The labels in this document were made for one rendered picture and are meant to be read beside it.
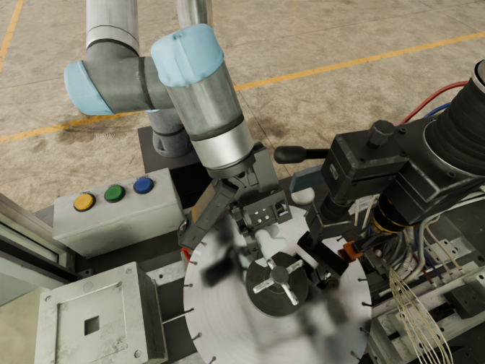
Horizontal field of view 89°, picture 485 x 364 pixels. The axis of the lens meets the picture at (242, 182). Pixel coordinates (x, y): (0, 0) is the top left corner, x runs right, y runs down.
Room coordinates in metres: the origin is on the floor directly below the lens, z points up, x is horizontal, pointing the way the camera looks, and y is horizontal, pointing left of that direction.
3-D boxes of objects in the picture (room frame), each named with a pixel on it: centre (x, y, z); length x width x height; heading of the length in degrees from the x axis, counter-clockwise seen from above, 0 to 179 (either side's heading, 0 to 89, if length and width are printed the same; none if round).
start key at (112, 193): (0.33, 0.32, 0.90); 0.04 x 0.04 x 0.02
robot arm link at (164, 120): (0.65, 0.25, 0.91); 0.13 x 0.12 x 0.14; 100
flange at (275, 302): (0.11, -0.06, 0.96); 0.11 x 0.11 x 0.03
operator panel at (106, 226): (0.31, 0.31, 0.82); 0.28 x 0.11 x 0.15; 111
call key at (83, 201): (0.30, 0.38, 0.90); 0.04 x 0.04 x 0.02
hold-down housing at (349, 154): (0.16, -0.12, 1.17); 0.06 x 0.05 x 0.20; 102
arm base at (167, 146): (0.65, 0.25, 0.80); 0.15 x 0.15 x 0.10
